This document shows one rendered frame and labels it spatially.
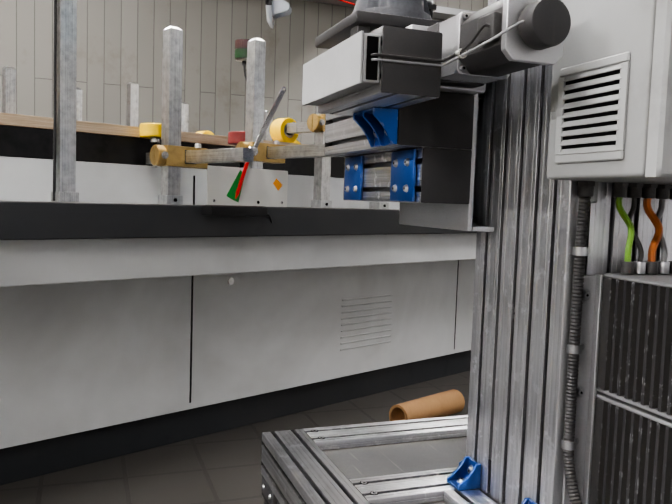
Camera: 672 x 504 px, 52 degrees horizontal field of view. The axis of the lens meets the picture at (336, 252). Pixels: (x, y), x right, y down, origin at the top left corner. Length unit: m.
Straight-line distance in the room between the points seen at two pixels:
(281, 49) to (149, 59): 1.23
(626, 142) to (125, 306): 1.40
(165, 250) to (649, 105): 1.20
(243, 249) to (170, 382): 0.45
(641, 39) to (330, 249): 1.35
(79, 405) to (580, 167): 1.41
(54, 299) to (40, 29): 4.95
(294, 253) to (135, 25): 4.89
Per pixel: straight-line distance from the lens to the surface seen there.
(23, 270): 1.61
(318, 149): 1.72
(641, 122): 0.89
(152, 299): 1.97
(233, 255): 1.86
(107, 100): 6.55
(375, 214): 2.15
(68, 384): 1.92
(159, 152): 1.71
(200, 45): 6.71
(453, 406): 2.43
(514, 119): 1.18
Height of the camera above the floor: 0.72
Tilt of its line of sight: 4 degrees down
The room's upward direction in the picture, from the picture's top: 2 degrees clockwise
